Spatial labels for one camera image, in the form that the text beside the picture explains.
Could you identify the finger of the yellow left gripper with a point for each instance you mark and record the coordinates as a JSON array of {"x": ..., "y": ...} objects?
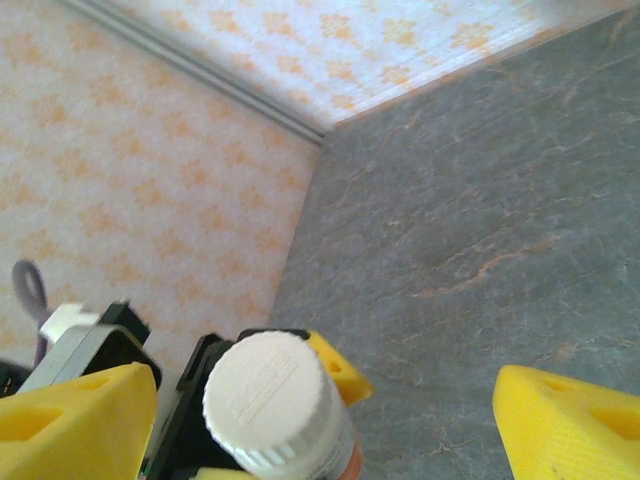
[
  {"x": 217, "y": 475},
  {"x": 345, "y": 380}
]

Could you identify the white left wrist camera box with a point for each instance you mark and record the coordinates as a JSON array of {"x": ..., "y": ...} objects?
[{"x": 85, "y": 345}]

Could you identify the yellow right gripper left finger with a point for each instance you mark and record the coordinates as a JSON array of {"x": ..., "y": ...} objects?
[{"x": 110, "y": 425}]

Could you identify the orange pill bottle white cap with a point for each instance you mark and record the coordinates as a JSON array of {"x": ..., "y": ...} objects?
[{"x": 265, "y": 390}]

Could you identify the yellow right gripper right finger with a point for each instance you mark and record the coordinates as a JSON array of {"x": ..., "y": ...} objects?
[{"x": 550, "y": 440}]

